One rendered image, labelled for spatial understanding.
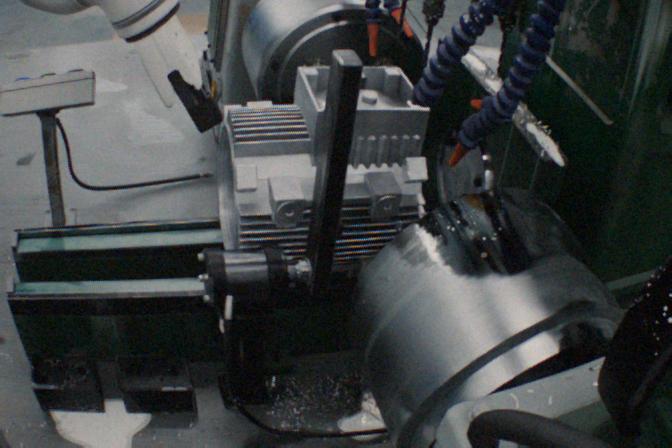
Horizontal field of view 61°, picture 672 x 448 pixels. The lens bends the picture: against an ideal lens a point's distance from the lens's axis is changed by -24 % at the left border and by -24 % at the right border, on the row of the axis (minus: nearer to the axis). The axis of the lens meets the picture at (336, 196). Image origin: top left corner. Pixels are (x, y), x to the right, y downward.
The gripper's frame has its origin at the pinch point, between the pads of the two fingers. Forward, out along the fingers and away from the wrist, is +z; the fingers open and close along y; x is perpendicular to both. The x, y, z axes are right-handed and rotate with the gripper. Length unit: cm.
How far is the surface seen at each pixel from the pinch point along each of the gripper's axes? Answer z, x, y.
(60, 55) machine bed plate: 9, -41, -88
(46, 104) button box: -8.5, -22.8, -14.5
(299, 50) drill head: 6.9, 12.9, -14.6
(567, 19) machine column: 7.8, 47.1, 4.0
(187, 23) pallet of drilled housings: 92, -28, -255
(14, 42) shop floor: 47, -136, -302
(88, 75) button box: -7.4, -15.0, -16.3
